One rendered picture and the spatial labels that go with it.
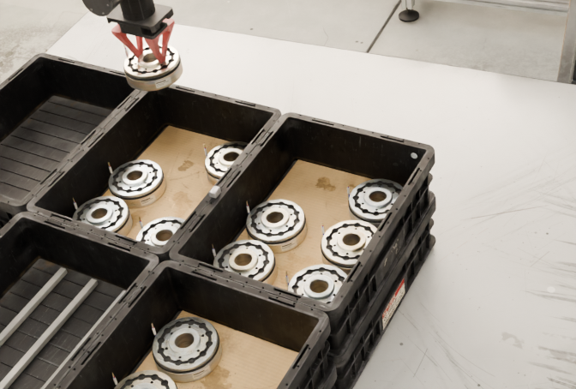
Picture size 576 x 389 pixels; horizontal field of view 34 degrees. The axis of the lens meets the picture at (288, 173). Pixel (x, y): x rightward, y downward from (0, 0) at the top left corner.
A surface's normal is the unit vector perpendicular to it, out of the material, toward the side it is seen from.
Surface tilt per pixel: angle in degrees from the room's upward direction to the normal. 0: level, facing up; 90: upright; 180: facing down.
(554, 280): 0
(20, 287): 0
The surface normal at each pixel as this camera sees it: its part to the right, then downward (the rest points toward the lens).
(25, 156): -0.12, -0.75
